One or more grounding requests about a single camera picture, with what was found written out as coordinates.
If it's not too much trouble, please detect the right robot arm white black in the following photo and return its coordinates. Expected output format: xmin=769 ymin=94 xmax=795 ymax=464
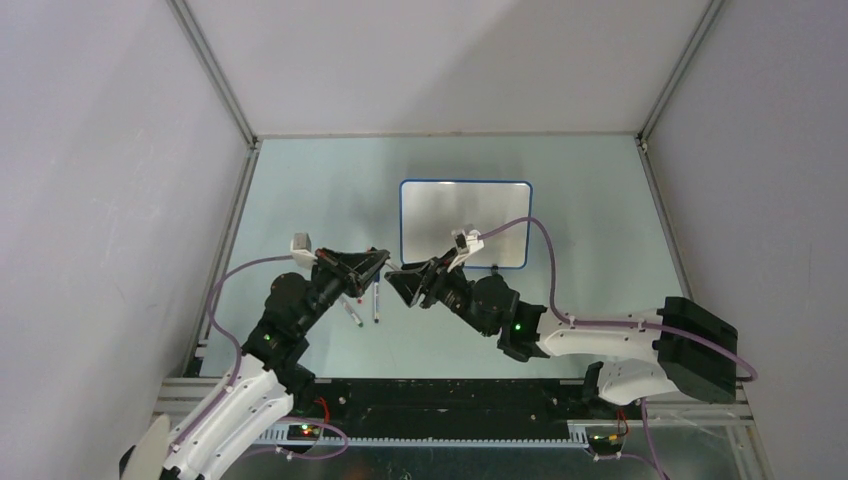
xmin=384 ymin=259 xmax=738 ymax=418

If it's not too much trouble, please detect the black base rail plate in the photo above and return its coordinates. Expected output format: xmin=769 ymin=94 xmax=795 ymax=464
xmin=294 ymin=379 xmax=641 ymax=441

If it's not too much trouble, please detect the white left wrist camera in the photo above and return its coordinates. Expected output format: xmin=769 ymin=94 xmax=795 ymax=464
xmin=290 ymin=232 xmax=317 ymax=269

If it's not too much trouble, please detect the green whiteboard marker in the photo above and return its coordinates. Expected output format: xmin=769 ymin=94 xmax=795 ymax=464
xmin=339 ymin=298 xmax=364 ymax=328

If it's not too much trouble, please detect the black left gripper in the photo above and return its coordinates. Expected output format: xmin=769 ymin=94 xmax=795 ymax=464
xmin=296 ymin=247 xmax=389 ymax=333

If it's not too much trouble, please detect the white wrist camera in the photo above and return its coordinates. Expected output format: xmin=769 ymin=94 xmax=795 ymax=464
xmin=447 ymin=227 xmax=485 ymax=272
xmin=290 ymin=232 xmax=317 ymax=269

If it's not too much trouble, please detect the grey slotted cable duct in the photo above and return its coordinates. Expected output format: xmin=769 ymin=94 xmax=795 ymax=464
xmin=251 ymin=423 xmax=591 ymax=450

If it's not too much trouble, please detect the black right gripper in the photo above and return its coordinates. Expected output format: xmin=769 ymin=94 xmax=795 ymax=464
xmin=386 ymin=247 xmax=493 ymax=337

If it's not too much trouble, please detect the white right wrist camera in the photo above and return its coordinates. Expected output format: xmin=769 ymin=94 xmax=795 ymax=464
xmin=447 ymin=227 xmax=485 ymax=272

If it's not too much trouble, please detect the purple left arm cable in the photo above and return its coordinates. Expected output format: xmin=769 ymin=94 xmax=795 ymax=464
xmin=168 ymin=254 xmax=350 ymax=462

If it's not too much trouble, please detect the blue whiteboard marker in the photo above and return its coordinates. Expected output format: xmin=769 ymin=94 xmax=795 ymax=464
xmin=372 ymin=280 xmax=381 ymax=324

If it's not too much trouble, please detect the blue-framed whiteboard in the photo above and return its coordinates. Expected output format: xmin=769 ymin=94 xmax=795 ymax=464
xmin=399 ymin=179 xmax=534 ymax=263

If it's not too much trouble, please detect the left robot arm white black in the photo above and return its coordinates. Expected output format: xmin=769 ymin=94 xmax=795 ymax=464
xmin=118 ymin=248 xmax=390 ymax=479

